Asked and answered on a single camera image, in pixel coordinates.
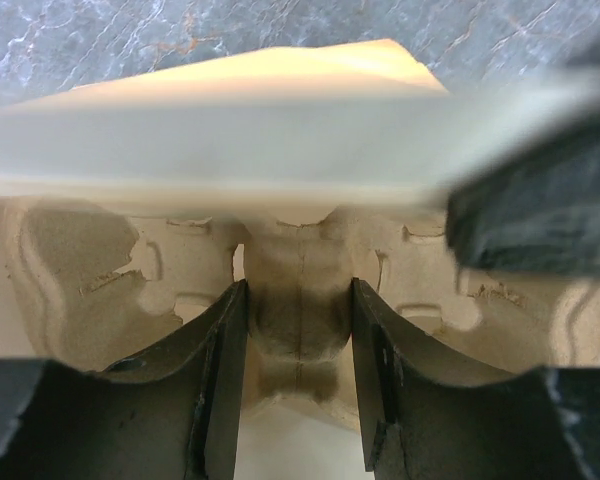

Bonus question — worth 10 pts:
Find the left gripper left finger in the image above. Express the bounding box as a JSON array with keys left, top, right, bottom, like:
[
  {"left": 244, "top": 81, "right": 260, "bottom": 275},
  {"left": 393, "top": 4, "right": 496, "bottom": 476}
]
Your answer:
[{"left": 0, "top": 281, "right": 248, "bottom": 479}]

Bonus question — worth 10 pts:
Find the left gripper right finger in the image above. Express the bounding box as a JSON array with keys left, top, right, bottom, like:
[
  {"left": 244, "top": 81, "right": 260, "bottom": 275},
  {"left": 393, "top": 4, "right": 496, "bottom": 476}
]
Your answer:
[{"left": 351, "top": 279, "right": 600, "bottom": 479}]

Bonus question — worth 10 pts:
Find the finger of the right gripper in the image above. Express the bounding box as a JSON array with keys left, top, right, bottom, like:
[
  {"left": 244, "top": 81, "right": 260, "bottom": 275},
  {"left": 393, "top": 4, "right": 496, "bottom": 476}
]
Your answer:
[{"left": 446, "top": 112, "right": 600, "bottom": 278}]

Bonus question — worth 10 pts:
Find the cardboard cup carrier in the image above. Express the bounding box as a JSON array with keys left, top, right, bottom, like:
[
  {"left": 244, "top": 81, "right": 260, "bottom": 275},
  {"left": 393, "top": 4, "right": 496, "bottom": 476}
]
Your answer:
[{"left": 3, "top": 200, "right": 600, "bottom": 428}]

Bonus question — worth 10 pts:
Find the brown paper bag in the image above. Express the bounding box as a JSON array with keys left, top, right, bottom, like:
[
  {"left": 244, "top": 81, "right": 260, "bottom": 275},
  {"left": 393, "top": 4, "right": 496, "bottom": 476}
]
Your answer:
[{"left": 0, "top": 38, "right": 600, "bottom": 221}]

